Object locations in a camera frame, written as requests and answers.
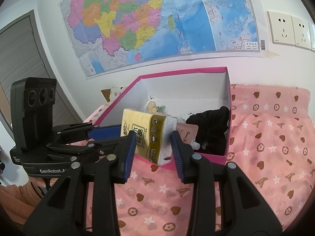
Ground yellow tissue pack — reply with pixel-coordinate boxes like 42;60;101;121
121;109;177;166

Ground colourful wall map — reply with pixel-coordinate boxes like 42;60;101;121
60;0;268;78

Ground grey door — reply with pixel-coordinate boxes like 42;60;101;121
0;9;83;138

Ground white wall sockets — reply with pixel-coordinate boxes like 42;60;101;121
268;11;314;52

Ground black scrunchie cloth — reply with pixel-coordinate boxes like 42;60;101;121
186;106;230;156

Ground medical tape packet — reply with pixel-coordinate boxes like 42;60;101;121
176;123;199;144

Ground brown cardboard piece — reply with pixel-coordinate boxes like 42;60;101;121
101;89;112;103

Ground beige plush bunny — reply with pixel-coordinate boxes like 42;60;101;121
144;100;166;114

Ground pink patterned blanket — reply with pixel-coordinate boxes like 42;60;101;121
68;84;312;236

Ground left forearm orange sleeve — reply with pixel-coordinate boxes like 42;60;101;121
1;177;46;225

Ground pink cardboard box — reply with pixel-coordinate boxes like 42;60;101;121
82;66;233;171

